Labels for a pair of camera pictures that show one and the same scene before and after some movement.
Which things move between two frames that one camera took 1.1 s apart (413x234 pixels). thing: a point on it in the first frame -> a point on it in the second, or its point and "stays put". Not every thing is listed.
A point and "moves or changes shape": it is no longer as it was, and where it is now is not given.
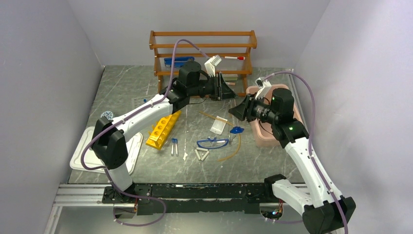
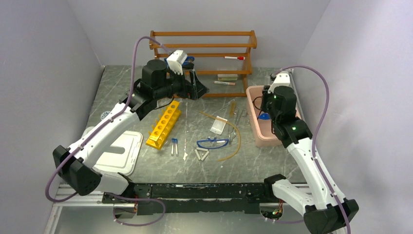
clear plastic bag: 218,125 stays put
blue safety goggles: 213,143 stays put
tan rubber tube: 235,153 stays put
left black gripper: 221,91 -> 195,90
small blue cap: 236,129 moves or changes shape
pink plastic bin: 262,133 stays put
